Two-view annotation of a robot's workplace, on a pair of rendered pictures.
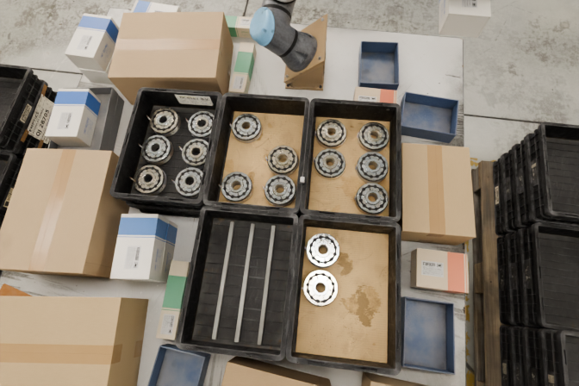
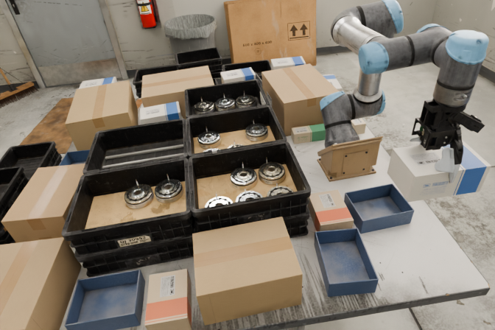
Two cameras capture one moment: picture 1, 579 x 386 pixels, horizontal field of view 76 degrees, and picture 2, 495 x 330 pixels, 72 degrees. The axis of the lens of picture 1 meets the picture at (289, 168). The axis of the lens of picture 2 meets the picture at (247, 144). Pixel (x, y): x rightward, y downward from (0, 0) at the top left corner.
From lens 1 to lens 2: 112 cm
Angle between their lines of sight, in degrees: 50
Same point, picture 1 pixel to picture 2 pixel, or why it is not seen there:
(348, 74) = not seen: hidden behind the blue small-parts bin
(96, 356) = (96, 113)
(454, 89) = (405, 289)
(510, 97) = not seen: outside the picture
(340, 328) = (108, 217)
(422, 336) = (107, 306)
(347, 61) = not seen: hidden behind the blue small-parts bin
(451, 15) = (394, 152)
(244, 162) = (230, 139)
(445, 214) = (216, 264)
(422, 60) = (420, 250)
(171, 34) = (306, 81)
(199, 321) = (117, 150)
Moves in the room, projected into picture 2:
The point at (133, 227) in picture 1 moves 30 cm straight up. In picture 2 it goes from (170, 107) to (157, 50)
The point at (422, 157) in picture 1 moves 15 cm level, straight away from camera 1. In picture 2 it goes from (272, 234) to (320, 248)
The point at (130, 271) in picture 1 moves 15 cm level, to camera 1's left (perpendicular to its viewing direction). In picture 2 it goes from (144, 113) to (139, 100)
